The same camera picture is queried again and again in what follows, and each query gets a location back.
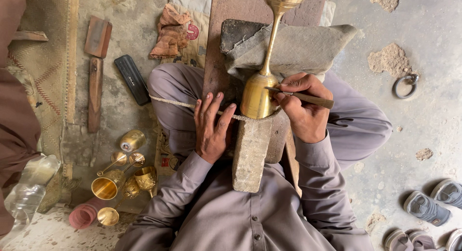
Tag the person's left hand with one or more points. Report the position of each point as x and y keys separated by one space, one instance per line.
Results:
x=211 y=135

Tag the person's right hand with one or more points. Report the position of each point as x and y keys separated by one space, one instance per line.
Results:
x=306 y=117

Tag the grey stone block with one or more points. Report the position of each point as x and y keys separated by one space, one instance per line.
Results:
x=251 y=153

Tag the tall plain brass goblet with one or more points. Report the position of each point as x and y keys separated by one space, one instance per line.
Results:
x=256 y=95

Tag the grey burlap cloth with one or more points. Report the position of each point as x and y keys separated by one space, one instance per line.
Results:
x=303 y=49

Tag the brass cup without stem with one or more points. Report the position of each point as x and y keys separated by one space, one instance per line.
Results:
x=132 y=140

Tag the person's grey clothed body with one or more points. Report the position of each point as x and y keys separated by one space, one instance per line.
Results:
x=223 y=218

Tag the printed beige cloth mat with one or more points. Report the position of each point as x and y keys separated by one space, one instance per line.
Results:
x=196 y=49

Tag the black plastic case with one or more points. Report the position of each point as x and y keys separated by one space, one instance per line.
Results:
x=132 y=80

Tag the dark padded block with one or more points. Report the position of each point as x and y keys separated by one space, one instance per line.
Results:
x=238 y=32

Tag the orange crumpled rag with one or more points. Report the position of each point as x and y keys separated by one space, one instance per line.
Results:
x=171 y=30

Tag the large engraved brass goblet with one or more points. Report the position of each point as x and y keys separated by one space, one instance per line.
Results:
x=108 y=184

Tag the brown wooden stick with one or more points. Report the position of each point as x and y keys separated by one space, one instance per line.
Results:
x=95 y=95

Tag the slim brass goblet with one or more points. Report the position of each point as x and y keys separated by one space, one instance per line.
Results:
x=108 y=215

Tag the long brown wooden board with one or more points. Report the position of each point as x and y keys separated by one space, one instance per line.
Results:
x=234 y=5

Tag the reddish sharpening stone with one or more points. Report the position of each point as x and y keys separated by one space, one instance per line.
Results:
x=98 y=37

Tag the pink ribbed plastic roll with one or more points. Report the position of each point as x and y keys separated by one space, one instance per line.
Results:
x=83 y=215

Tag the grey sandal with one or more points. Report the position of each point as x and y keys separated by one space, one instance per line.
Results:
x=426 y=209
x=397 y=241
x=449 y=192
x=455 y=241
x=423 y=242

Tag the woven straw mat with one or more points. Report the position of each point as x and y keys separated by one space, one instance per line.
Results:
x=47 y=74

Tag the clear plastic bottle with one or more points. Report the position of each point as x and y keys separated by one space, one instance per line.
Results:
x=29 y=193

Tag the short wooden slat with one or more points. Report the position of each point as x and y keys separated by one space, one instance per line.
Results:
x=30 y=36

